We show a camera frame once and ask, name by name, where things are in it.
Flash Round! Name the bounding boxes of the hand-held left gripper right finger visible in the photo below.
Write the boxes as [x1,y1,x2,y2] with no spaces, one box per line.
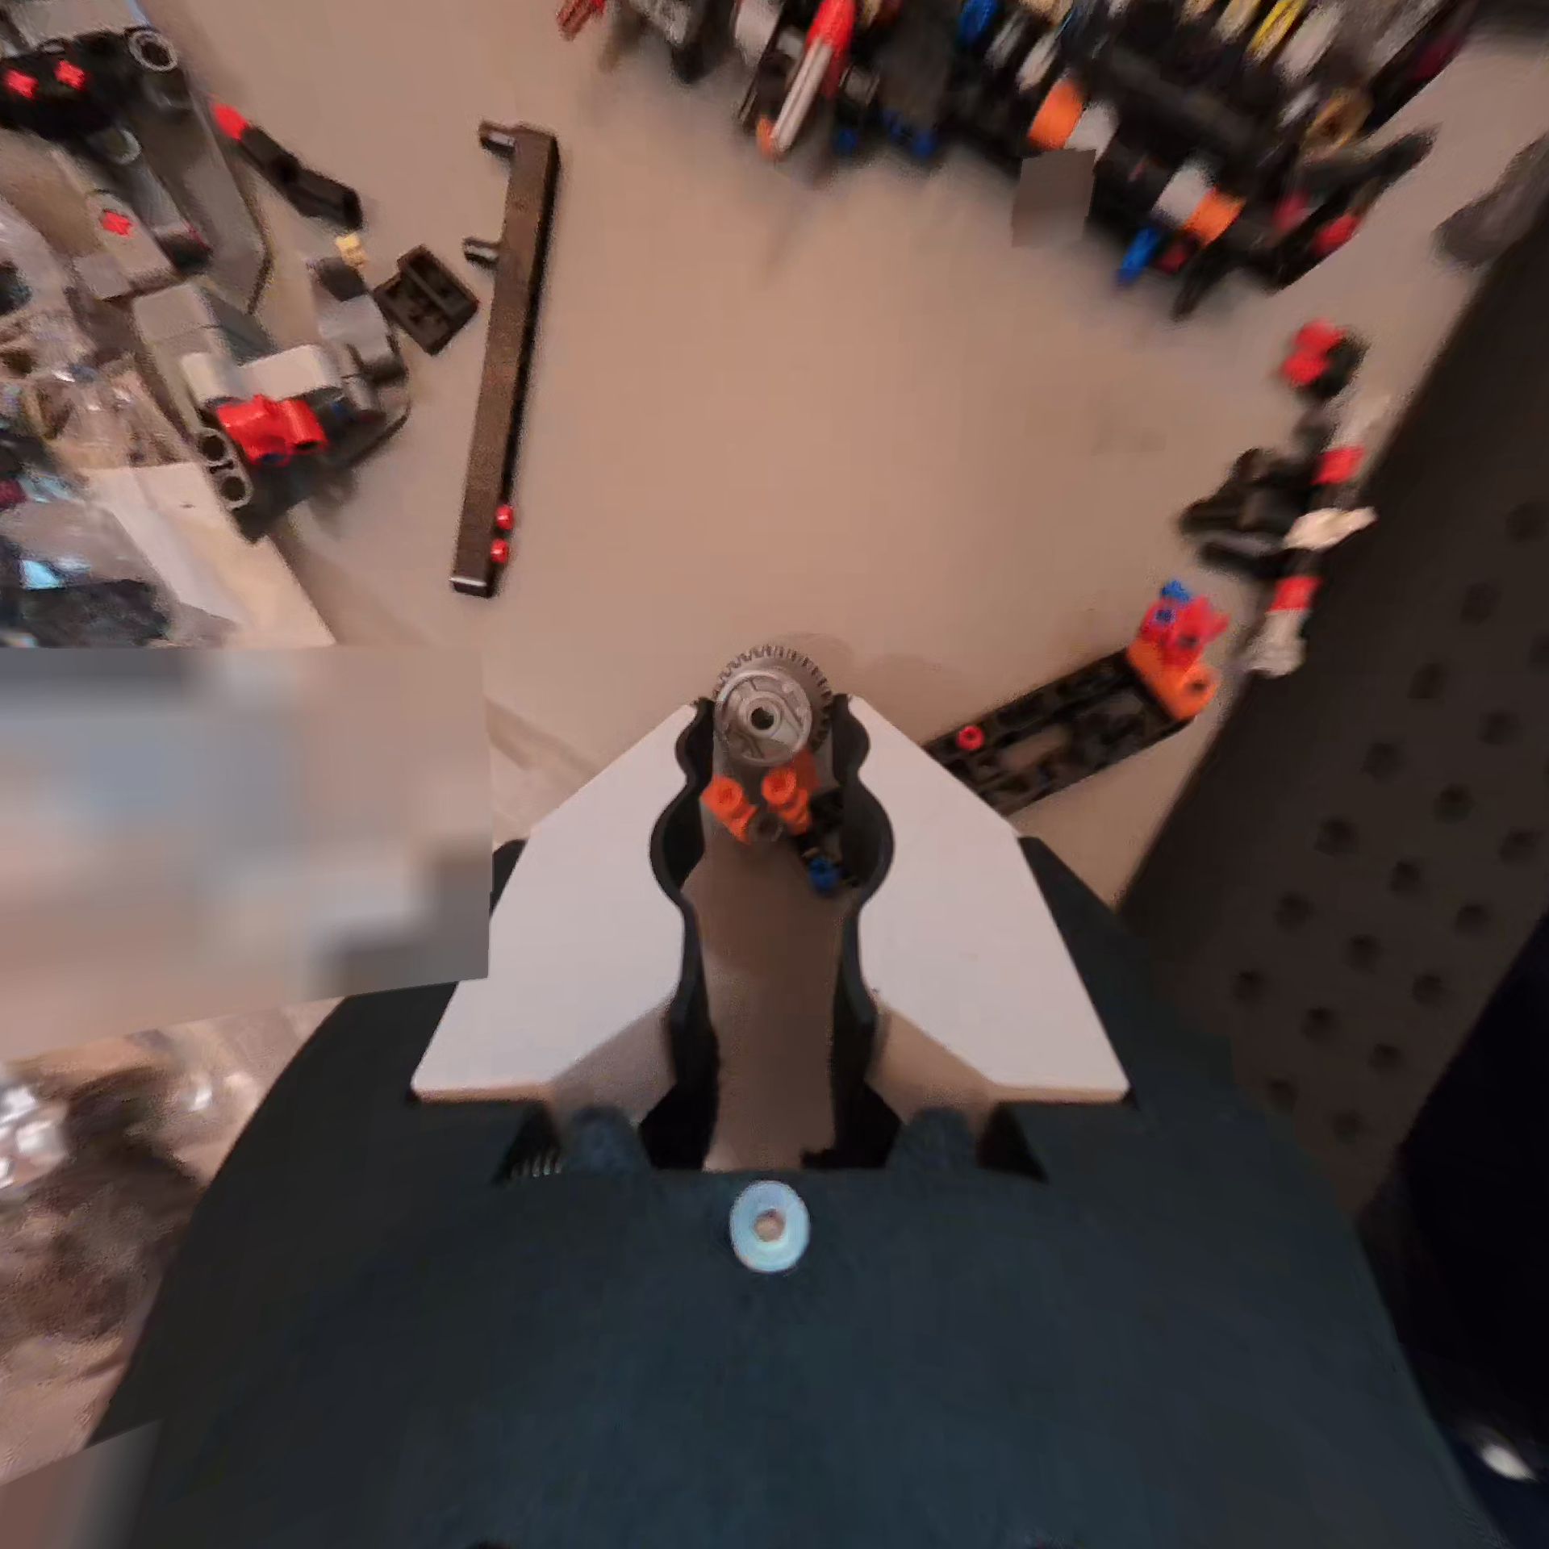
[831,696,1132,1169]

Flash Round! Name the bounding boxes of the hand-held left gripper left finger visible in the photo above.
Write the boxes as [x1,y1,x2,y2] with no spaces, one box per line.
[411,703,717,1169]

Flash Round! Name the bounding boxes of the grey lego gear assembly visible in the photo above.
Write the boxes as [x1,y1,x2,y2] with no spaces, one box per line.
[698,638,851,900]

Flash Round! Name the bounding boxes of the long black lego beam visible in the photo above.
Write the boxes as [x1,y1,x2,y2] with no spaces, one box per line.
[447,118,562,602]

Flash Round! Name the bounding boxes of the lego car chassis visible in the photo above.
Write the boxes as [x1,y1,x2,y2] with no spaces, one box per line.
[556,0,1491,319]

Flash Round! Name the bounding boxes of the small blue red lego piece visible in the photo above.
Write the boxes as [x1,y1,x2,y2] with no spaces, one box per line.
[1141,579,1231,670]

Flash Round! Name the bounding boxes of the black lego axle assembly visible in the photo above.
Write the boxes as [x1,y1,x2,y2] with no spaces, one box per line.
[1176,397,1382,683]

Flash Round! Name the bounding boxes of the clear bag of lego parts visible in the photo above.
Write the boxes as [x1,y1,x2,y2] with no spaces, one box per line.
[0,194,333,1453]

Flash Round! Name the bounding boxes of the small grey lego connector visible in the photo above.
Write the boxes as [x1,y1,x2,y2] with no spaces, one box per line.
[307,233,409,415]

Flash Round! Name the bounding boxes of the small black lego piece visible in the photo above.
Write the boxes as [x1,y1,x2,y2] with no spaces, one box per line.
[370,246,481,358]

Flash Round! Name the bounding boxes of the grey lego assembly red axles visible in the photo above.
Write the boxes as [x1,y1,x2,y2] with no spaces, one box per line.
[0,22,414,542]

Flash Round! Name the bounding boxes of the black lego connector red axle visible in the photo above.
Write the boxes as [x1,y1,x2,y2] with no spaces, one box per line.
[208,100,366,227]

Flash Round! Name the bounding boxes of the person's navy clothing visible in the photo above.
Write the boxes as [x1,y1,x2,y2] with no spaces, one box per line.
[1355,921,1549,1549]

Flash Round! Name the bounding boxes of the black lego beam frame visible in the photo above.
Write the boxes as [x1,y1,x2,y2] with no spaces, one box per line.
[921,642,1224,817]

